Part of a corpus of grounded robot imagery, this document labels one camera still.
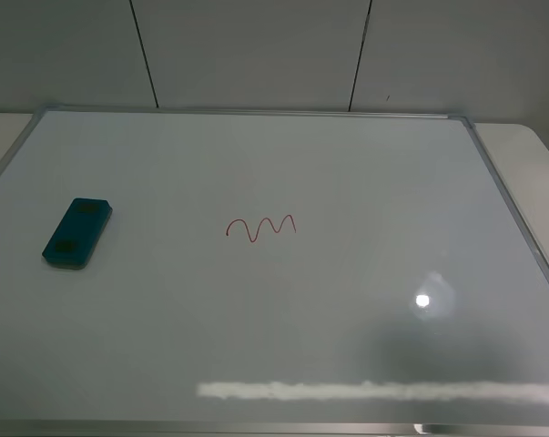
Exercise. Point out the blue whiteboard eraser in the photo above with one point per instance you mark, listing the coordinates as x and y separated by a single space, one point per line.
73 242

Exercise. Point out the red marker squiggle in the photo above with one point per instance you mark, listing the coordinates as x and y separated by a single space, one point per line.
254 234

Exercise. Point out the white whiteboard with aluminium frame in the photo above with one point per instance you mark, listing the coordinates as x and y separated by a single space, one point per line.
413 298

